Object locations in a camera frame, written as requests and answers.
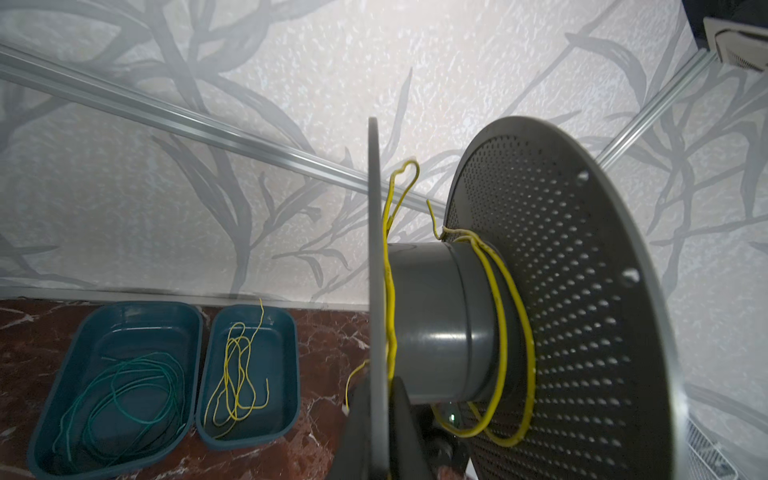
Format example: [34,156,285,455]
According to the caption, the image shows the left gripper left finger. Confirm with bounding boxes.
[335,378,371,480]

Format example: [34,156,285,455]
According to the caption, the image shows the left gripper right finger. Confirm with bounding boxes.
[389,377,432,480]

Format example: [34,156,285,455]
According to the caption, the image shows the grey perforated cable spool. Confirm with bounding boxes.
[365,115,691,480]

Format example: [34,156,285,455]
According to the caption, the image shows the right teal plastic bin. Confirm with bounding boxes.
[196,305,301,451]

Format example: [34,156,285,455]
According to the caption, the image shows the teal plastic bin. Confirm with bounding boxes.
[27,301,204,479]
[196,305,301,451]

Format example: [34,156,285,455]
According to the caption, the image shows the left teal plastic bin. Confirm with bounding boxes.
[27,301,204,479]

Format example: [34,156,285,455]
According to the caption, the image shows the yellow cable bundle in bin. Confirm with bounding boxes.
[202,298,271,439]

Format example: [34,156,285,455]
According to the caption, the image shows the green coiled cable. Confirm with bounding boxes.
[50,350,188,454]

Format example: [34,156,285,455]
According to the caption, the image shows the white wire mesh basket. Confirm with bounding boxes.
[686,416,740,480]

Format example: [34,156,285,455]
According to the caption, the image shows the aluminium frame rail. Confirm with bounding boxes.
[0,41,721,217]

